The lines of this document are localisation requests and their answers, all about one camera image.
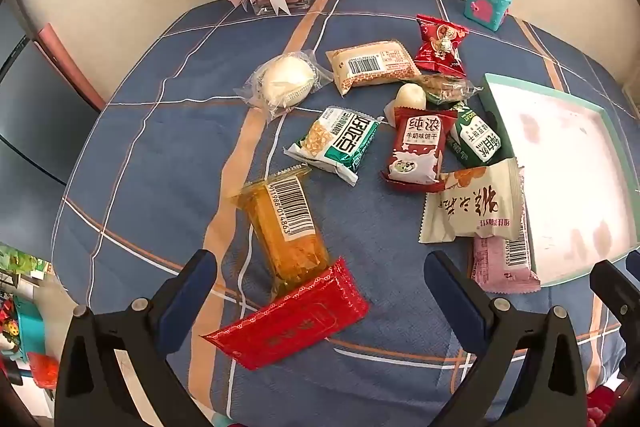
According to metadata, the teal tin box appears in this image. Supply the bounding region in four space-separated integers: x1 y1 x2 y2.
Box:
462 0 513 32

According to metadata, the blue plaid tablecloth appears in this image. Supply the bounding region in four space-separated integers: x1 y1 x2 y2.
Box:
50 0 640 427

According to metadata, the red plastic toy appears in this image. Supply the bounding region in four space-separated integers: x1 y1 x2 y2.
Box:
27 352 61 388

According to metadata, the beige peach pastry packet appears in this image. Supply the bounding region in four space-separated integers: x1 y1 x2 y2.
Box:
418 158 526 245

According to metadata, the large white round pastry packet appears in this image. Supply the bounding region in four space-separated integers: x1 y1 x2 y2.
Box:
237 49 335 124

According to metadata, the beige bread packet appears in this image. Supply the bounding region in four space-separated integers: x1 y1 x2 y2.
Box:
325 39 422 96

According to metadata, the red milk biscuit packet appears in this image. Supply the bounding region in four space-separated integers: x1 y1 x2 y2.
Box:
380 106 451 192

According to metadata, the green-rimmed white tray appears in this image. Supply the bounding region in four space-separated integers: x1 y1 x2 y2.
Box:
480 73 640 288

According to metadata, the green white corn snack packet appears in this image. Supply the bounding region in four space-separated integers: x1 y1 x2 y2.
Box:
283 105 385 188

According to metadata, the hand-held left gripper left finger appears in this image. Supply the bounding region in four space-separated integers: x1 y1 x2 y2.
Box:
54 249 218 427

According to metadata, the red cloth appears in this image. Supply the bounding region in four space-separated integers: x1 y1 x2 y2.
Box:
587 384 626 427

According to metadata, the clear cracker packet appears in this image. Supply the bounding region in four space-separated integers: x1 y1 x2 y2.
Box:
417 74 482 104

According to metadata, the long red cake packet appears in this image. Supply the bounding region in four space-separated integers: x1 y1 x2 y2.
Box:
205 257 371 370

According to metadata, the colourful picture book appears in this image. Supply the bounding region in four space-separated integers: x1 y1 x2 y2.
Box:
0 244 53 280

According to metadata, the dark green white biscuit packet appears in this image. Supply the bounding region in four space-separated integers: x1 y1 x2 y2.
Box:
446 102 516 168

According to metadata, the teal plastic toy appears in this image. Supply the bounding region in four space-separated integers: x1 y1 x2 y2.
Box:
12 294 48 360

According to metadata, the dark grey cabinet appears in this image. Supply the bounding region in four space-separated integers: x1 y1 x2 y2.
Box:
0 0 106 248

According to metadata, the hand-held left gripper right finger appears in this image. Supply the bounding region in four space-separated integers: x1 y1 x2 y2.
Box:
424 251 588 427

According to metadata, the red candy packet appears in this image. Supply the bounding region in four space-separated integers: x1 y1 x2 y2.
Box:
414 14 470 76

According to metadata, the pink snack packet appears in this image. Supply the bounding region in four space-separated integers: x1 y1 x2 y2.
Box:
471 212 542 294

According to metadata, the small white round pastry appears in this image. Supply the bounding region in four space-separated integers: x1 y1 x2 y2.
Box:
384 83 427 122

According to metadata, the orange cake packet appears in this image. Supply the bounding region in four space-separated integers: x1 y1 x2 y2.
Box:
235 164 332 298

